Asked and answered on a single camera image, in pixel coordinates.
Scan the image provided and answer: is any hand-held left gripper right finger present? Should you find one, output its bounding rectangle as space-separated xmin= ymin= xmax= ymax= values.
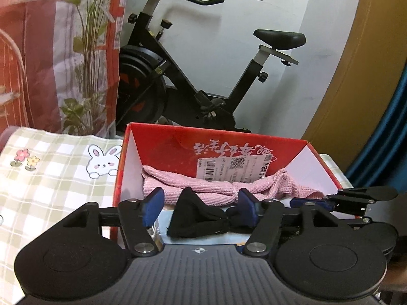
xmin=237 ymin=187 xmax=339 ymax=258

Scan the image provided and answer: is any blue curtain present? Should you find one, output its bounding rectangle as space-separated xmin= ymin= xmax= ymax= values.
xmin=345 ymin=67 xmax=407 ymax=195

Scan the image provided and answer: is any green checked rabbit cloth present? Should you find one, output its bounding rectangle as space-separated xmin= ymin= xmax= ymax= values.
xmin=0 ymin=126 xmax=354 ymax=305

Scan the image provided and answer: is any pink printed backdrop cloth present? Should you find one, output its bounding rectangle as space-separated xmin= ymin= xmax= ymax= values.
xmin=0 ymin=0 xmax=133 ymax=139

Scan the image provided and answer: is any black exercise bike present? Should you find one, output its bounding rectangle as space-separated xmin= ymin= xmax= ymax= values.
xmin=116 ymin=0 xmax=307 ymax=134

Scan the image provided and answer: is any red strawberry print box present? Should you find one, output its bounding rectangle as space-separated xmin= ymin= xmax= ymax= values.
xmin=110 ymin=122 xmax=344 ymax=249

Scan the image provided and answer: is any black cloth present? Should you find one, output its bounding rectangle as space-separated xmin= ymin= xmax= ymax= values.
xmin=167 ymin=187 xmax=255 ymax=239

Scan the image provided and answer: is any blue white cotton pad bag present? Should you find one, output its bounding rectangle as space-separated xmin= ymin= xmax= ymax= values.
xmin=149 ymin=210 xmax=252 ymax=247

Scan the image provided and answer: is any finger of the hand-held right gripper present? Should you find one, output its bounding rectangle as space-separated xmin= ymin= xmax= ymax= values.
xmin=290 ymin=188 xmax=375 ymax=218

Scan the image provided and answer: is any wooden door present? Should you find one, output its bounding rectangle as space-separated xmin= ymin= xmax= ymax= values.
xmin=300 ymin=0 xmax=407 ymax=166

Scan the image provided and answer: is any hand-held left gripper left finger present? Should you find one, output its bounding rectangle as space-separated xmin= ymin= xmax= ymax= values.
xmin=62 ymin=187 xmax=166 ymax=258

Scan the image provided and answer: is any pink knitted towel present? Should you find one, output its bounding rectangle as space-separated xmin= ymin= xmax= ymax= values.
xmin=141 ymin=164 xmax=325 ymax=206

